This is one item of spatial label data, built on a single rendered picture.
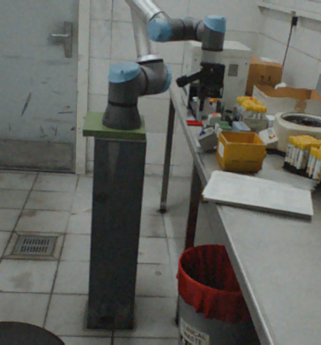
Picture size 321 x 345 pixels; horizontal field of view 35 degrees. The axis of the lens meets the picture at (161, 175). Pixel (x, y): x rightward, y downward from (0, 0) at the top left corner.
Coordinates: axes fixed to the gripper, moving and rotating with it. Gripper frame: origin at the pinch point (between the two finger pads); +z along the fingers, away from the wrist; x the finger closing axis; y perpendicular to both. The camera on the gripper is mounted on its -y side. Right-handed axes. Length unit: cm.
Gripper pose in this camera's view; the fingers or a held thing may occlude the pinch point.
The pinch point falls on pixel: (197, 118)
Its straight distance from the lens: 183.0
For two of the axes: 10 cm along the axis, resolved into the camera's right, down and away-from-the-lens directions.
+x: -0.5, -3.7, 9.3
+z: -0.9, 9.3, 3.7
